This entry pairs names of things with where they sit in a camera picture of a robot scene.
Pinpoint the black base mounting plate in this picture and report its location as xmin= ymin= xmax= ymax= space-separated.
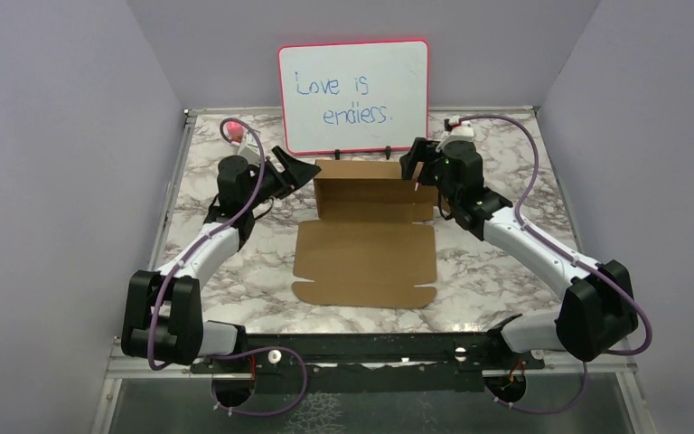
xmin=190 ymin=332 xmax=544 ymax=394

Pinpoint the purple cable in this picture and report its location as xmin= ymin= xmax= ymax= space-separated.
xmin=146 ymin=118 xmax=309 ymax=419
xmin=445 ymin=114 xmax=654 ymax=416

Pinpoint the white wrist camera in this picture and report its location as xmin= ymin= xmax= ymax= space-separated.
xmin=437 ymin=116 xmax=475 ymax=152
xmin=236 ymin=138 xmax=264 ymax=165

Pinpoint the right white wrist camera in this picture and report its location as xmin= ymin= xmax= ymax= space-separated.
xmin=437 ymin=116 xmax=475 ymax=152

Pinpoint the white board with pink frame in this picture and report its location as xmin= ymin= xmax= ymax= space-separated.
xmin=277 ymin=39 xmax=429 ymax=156

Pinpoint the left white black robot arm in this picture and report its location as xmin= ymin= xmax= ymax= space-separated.
xmin=120 ymin=146 xmax=321 ymax=372

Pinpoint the small pink capped bottle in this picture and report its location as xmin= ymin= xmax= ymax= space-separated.
xmin=224 ymin=121 xmax=246 ymax=143

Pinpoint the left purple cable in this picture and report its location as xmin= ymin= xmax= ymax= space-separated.
xmin=146 ymin=118 xmax=309 ymax=419

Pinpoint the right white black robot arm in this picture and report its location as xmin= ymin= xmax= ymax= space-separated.
xmin=399 ymin=137 xmax=640 ymax=368

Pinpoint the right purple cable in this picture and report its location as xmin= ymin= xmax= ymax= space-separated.
xmin=445 ymin=114 xmax=654 ymax=416

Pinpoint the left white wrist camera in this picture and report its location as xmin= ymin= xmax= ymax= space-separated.
xmin=236 ymin=138 xmax=264 ymax=165

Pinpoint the brown cardboard box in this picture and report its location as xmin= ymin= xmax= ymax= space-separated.
xmin=292 ymin=159 xmax=437 ymax=309

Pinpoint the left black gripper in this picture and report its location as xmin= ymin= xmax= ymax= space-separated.
xmin=243 ymin=146 xmax=321 ymax=210

